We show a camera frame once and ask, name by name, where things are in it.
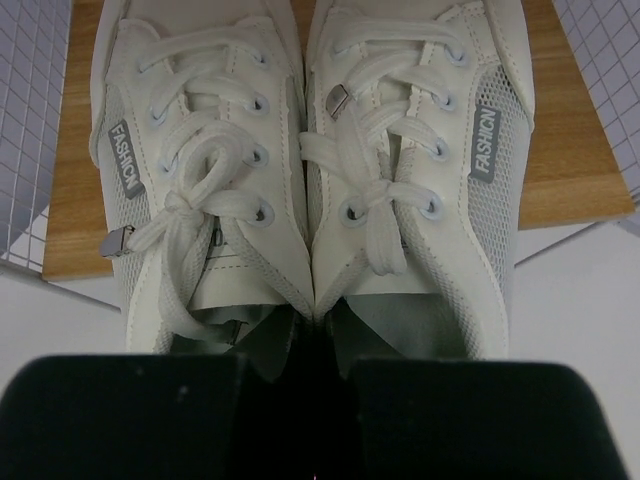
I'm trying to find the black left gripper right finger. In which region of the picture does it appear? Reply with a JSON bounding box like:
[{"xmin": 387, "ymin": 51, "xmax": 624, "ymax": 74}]
[{"xmin": 322, "ymin": 355, "xmax": 640, "ymax": 480}]

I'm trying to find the white sneaker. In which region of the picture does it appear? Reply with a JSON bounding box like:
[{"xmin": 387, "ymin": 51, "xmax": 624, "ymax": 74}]
[
  {"xmin": 300, "ymin": 1, "xmax": 535, "ymax": 359},
  {"xmin": 89, "ymin": 1, "xmax": 314, "ymax": 354}
]

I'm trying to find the white wire shoe shelf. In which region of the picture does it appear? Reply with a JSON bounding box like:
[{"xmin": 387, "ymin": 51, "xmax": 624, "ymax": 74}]
[{"xmin": 1, "ymin": 1, "xmax": 639, "ymax": 281}]

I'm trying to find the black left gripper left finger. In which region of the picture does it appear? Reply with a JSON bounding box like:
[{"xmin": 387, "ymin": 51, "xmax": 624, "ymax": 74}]
[{"xmin": 1, "ymin": 355, "xmax": 313, "ymax": 479}]

